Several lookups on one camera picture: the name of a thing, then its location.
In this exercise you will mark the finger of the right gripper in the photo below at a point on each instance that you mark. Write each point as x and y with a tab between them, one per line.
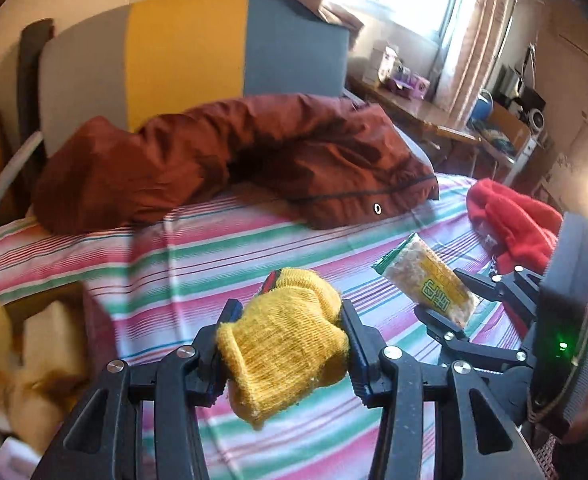
455	345
519	288

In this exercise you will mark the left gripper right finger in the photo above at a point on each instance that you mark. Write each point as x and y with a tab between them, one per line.
480	404

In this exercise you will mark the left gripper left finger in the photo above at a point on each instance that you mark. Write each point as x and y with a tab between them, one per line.
102	437

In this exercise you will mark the green rice cracker packet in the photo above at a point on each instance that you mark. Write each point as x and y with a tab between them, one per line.
415	269

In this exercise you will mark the yellow knit glove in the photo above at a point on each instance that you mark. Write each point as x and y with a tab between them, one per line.
287	343

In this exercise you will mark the yellow sponge block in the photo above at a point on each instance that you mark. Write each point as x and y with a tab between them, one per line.
44	364

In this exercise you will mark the red fleece blanket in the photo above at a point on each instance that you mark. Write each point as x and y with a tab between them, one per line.
516	229

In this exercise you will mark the striped bed sheet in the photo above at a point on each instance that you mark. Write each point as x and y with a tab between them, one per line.
161	284

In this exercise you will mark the blue bucket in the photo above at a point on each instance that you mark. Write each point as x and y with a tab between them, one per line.
483	106

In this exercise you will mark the wooden desk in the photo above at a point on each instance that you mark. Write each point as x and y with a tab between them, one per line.
417	117

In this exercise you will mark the rust brown jacket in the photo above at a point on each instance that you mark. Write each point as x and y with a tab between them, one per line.
339	162

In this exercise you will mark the purple box on desk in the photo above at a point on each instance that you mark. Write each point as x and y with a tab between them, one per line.
414	87

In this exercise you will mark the white box on desk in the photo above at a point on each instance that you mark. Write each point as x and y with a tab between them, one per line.
382	60

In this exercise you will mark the grey yellow blue headboard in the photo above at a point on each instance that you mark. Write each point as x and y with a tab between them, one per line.
164	56

